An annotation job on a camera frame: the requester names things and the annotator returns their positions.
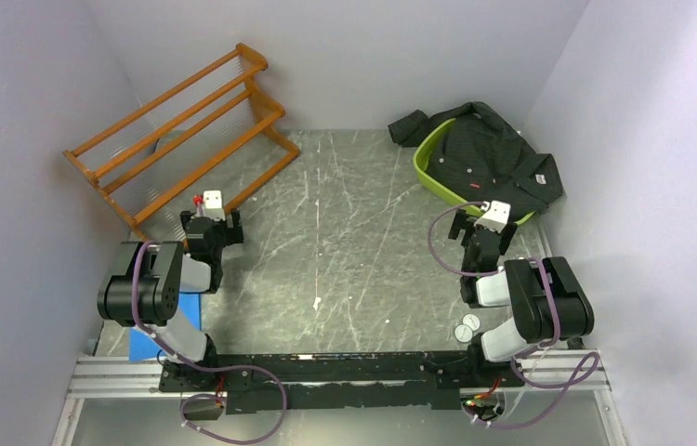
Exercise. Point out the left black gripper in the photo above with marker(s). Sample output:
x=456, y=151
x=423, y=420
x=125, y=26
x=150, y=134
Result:
x=233, y=234

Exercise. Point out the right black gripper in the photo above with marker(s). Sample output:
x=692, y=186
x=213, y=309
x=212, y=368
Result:
x=460, y=222

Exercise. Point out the black pinstriped shirt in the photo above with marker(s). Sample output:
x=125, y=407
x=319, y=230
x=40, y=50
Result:
x=416, y=130

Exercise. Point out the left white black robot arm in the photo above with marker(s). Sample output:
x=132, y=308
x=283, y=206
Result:
x=142, y=288

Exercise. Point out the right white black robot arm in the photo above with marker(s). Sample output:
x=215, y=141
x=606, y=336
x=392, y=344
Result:
x=547, y=304

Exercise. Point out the blue flat mat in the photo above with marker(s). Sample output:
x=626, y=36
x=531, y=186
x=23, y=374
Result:
x=180, y=337

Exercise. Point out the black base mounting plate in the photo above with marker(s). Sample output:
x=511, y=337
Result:
x=278, y=395

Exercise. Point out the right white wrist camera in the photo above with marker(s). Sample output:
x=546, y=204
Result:
x=495, y=216

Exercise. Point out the aluminium frame rail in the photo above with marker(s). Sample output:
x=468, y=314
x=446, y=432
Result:
x=116, y=377

